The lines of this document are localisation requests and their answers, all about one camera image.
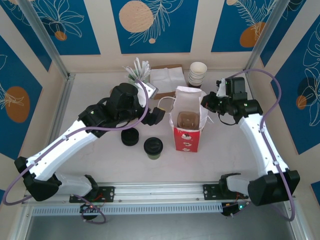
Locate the brown pulp cup carrier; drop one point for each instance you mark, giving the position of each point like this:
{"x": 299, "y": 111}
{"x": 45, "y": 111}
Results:
{"x": 186, "y": 121}

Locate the black plastic cup lid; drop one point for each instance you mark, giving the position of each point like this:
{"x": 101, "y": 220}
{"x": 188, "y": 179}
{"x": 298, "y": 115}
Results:
{"x": 153, "y": 145}

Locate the red printed paper bag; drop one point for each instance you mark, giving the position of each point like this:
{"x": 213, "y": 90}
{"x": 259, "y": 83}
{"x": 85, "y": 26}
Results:
{"x": 186, "y": 140}

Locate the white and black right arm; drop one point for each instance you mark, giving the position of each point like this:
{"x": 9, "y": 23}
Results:
{"x": 260, "y": 145}

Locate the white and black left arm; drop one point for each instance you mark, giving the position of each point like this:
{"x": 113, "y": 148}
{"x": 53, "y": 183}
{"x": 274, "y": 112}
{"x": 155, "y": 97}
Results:
{"x": 57, "y": 150}

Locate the brown napkin tray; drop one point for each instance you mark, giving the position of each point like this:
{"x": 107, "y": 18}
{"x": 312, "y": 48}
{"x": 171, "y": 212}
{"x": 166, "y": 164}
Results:
{"x": 165, "y": 95}

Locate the green straw holder cup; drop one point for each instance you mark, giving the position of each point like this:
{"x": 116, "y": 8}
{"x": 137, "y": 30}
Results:
{"x": 131, "y": 78}

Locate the stack of white paper cups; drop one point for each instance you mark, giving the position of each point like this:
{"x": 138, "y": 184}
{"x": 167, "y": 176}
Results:
{"x": 197, "y": 72}

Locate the stack of black cup lids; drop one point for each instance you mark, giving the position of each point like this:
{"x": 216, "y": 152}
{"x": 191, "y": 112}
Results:
{"x": 130, "y": 137}

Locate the white wrapped straw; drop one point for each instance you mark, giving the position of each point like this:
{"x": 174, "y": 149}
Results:
{"x": 147, "y": 71}
{"x": 137, "y": 67}
{"x": 144, "y": 68}
{"x": 128, "y": 72}

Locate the right control circuit board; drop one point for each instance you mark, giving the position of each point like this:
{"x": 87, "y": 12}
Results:
{"x": 232, "y": 210}

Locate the control circuit board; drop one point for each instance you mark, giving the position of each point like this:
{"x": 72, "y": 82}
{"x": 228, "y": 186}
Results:
{"x": 87, "y": 208}
{"x": 232, "y": 210}

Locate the left control circuit board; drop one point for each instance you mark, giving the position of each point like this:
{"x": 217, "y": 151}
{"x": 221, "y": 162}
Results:
{"x": 87, "y": 208}

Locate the aluminium right side rail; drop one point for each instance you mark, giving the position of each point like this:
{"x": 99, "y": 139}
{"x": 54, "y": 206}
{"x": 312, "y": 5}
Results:
{"x": 252, "y": 87}

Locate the aluminium left side rail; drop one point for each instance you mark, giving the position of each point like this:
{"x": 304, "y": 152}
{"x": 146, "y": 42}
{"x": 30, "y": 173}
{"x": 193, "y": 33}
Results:
{"x": 63, "y": 100}

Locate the aluminium right frame post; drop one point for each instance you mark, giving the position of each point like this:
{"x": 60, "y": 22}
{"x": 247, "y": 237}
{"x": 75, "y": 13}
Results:
{"x": 265, "y": 35}

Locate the aluminium frame post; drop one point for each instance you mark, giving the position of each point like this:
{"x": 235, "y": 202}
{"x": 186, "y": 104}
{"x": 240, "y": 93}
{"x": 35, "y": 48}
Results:
{"x": 40, "y": 32}
{"x": 265, "y": 35}

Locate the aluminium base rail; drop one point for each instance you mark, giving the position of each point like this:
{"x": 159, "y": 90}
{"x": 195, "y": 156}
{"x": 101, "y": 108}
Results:
{"x": 162, "y": 191}

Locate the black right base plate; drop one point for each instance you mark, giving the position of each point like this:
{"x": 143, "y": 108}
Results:
{"x": 211, "y": 192}

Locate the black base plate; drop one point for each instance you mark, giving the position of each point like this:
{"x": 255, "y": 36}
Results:
{"x": 211, "y": 192}
{"x": 107, "y": 193}

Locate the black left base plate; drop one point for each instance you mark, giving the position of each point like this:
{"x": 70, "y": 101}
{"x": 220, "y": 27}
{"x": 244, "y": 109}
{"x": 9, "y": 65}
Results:
{"x": 107, "y": 193}

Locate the aluminium left frame post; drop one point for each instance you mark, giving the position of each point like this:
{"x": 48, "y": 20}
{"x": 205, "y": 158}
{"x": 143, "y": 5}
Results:
{"x": 40, "y": 32}

